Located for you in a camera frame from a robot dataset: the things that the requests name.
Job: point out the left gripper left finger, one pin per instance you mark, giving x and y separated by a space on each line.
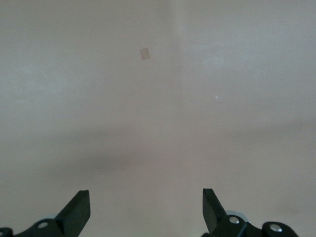
74 217

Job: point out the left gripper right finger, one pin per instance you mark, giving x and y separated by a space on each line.
213 214

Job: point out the square tape patch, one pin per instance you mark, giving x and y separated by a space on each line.
145 53

